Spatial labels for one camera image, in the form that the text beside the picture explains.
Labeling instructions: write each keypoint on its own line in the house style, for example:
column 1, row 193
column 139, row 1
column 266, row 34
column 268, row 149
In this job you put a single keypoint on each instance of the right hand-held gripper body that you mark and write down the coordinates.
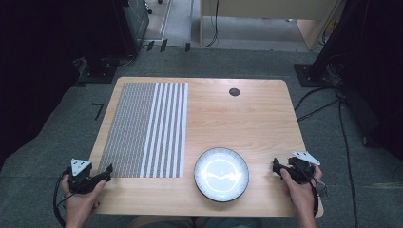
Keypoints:
column 301, row 171

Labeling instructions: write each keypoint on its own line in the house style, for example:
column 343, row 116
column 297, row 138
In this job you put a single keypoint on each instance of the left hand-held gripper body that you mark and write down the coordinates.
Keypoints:
column 80, row 179

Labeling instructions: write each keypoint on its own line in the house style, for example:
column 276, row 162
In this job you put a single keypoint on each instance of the person's left hand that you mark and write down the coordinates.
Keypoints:
column 79, row 202

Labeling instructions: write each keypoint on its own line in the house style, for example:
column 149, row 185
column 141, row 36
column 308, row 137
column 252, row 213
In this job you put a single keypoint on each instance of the person's right hand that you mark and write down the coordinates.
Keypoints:
column 299, row 196

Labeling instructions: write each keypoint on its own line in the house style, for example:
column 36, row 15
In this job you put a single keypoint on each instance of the white plate with dark rim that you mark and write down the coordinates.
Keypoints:
column 221, row 174

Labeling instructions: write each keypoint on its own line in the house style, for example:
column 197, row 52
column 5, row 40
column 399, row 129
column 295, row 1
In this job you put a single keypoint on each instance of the grey white striped placemat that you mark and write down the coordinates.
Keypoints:
column 142, row 129

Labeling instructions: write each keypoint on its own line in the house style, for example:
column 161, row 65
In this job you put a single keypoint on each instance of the black corner floor tape mark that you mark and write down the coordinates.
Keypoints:
column 99, row 110

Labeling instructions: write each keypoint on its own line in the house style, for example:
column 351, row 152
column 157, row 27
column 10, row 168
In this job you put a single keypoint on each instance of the black curtain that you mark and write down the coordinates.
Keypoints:
column 38, row 63
column 374, row 63

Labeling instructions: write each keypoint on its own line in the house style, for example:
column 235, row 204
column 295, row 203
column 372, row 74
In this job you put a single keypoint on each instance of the dark green cabinet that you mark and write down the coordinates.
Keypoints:
column 136, row 22

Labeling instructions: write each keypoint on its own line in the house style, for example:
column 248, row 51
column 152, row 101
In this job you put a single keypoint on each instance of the light wooden desk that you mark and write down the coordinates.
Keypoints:
column 269, row 8

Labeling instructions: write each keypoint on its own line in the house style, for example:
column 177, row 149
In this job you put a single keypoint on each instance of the black stand base plate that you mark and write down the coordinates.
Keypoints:
column 96, row 74
column 309, row 76

